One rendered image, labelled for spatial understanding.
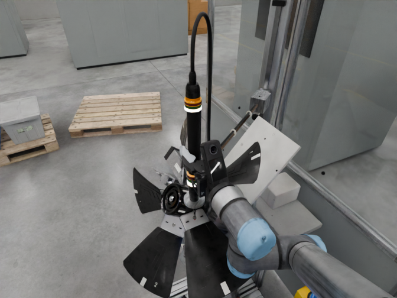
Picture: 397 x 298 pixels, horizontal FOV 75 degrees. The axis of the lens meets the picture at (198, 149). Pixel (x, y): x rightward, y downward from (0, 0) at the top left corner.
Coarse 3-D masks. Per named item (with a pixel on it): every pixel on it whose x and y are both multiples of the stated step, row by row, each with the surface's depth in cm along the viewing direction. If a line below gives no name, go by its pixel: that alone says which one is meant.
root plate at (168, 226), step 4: (164, 216) 98; (168, 216) 98; (172, 216) 98; (164, 220) 98; (168, 220) 98; (172, 220) 98; (176, 220) 98; (164, 224) 98; (168, 224) 98; (176, 224) 98; (180, 224) 98; (164, 228) 98; (168, 228) 98; (172, 228) 98; (176, 228) 98; (172, 232) 98; (176, 232) 98; (180, 232) 98; (180, 236) 98
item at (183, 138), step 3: (186, 117) 109; (186, 120) 107; (183, 123) 113; (186, 123) 106; (186, 126) 104; (183, 129) 110; (186, 129) 103; (183, 132) 109; (186, 132) 101; (180, 135) 120; (183, 135) 107; (186, 135) 100; (180, 138) 121; (183, 138) 105; (186, 138) 100; (183, 141) 104; (183, 144) 103
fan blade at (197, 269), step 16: (208, 224) 88; (192, 240) 84; (208, 240) 84; (224, 240) 84; (192, 256) 81; (208, 256) 80; (224, 256) 80; (192, 272) 79; (208, 272) 77; (224, 272) 77; (192, 288) 76; (208, 288) 75
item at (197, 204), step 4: (188, 192) 86; (184, 196) 85; (188, 196) 85; (204, 196) 85; (184, 200) 83; (188, 200) 83; (200, 200) 83; (204, 200) 84; (188, 204) 82; (192, 204) 82; (196, 204) 82; (200, 204) 82; (192, 208) 82; (196, 208) 82
